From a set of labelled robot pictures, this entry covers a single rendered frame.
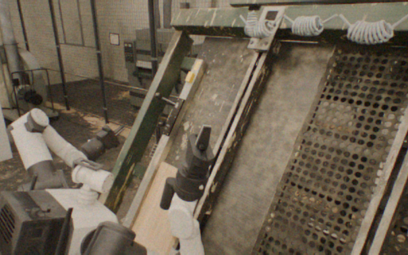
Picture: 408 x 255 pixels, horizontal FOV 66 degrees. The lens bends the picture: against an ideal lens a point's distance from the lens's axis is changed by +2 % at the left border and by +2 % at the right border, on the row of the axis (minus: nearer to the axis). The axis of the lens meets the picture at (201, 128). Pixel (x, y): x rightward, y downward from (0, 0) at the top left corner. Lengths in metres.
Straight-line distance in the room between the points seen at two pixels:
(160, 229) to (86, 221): 0.55
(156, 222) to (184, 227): 0.61
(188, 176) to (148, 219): 0.75
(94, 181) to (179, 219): 0.30
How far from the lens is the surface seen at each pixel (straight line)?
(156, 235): 1.48
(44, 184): 1.23
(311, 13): 1.32
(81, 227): 0.96
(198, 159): 0.75
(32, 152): 1.28
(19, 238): 0.94
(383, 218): 1.01
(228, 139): 1.25
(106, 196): 1.75
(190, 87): 1.55
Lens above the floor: 1.90
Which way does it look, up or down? 20 degrees down
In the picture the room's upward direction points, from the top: straight up
